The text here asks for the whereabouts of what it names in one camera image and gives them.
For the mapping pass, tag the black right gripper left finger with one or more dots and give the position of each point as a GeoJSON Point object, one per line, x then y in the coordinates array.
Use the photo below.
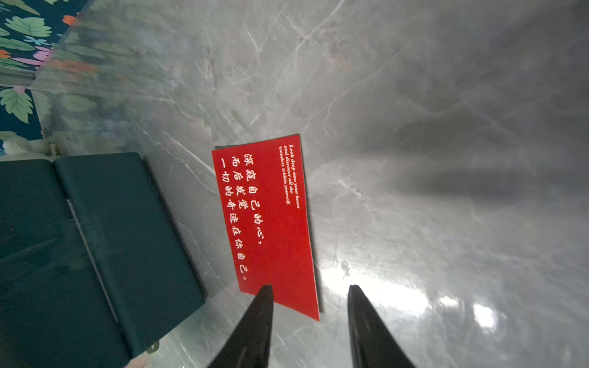
{"type": "Point", "coordinates": [250, 343]}

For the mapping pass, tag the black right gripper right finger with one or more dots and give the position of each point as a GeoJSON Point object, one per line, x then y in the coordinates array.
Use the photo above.
{"type": "Point", "coordinates": [372, 345]}

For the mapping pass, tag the red postcard white text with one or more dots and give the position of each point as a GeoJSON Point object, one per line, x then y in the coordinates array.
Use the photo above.
{"type": "Point", "coordinates": [264, 203]}

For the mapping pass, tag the teal drawer cabinet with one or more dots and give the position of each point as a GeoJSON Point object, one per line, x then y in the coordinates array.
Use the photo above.
{"type": "Point", "coordinates": [92, 271]}

